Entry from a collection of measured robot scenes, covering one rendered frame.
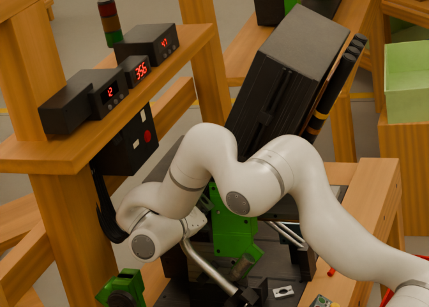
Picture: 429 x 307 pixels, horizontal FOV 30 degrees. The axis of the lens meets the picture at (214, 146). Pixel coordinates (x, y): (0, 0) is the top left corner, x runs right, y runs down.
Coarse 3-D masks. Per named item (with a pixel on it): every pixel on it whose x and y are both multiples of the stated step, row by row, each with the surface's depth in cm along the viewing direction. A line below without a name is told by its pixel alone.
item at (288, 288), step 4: (276, 288) 229; (280, 288) 228; (284, 288) 228; (288, 288) 228; (276, 292) 227; (288, 292) 226; (292, 292) 226; (276, 296) 226; (280, 296) 225; (284, 296) 225; (288, 296) 226
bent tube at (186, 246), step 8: (200, 200) 211; (208, 200) 214; (200, 208) 213; (208, 208) 211; (184, 240) 217; (184, 248) 217; (192, 248) 218; (192, 256) 217; (200, 256) 217; (200, 264) 216; (208, 264) 216; (208, 272) 216; (216, 272) 216; (216, 280) 215; (224, 280) 215; (224, 288) 215; (232, 288) 215
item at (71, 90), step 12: (72, 84) 197; (84, 84) 196; (60, 96) 191; (72, 96) 190; (84, 96) 193; (48, 108) 186; (60, 108) 185; (72, 108) 189; (84, 108) 194; (48, 120) 188; (60, 120) 186; (72, 120) 189; (48, 132) 189; (60, 132) 188
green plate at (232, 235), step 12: (216, 192) 215; (216, 204) 216; (216, 216) 217; (228, 216) 215; (240, 216) 214; (216, 228) 218; (228, 228) 216; (240, 228) 215; (252, 228) 214; (216, 240) 218; (228, 240) 217; (240, 240) 215; (252, 240) 214; (216, 252) 219; (228, 252) 218; (240, 252) 216
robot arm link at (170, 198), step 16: (128, 192) 187; (144, 192) 182; (160, 192) 176; (176, 192) 171; (192, 192) 171; (128, 208) 185; (144, 208) 191; (160, 208) 178; (176, 208) 175; (192, 208) 178; (128, 224) 189
